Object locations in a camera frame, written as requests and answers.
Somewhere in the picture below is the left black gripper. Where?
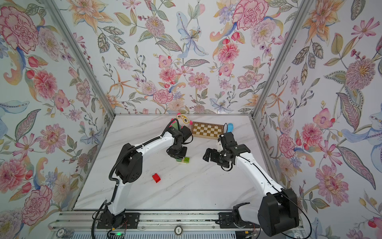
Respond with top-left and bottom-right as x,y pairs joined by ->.
170,143 -> 188,160

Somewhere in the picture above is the red lego brick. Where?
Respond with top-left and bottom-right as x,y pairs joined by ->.
152,173 -> 161,183

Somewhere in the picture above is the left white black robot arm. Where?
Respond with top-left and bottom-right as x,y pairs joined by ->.
103,126 -> 192,224

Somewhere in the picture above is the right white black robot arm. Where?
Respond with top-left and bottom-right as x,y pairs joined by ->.
203,132 -> 299,237

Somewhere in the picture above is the pink green plush toy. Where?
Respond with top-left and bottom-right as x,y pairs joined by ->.
171,113 -> 193,129

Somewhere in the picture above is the wooden chessboard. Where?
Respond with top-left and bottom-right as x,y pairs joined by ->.
192,121 -> 224,139

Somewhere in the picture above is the blue cylindrical stick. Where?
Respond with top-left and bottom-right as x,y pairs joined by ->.
226,123 -> 234,132

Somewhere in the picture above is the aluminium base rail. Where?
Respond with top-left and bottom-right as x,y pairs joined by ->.
48,210 -> 268,239

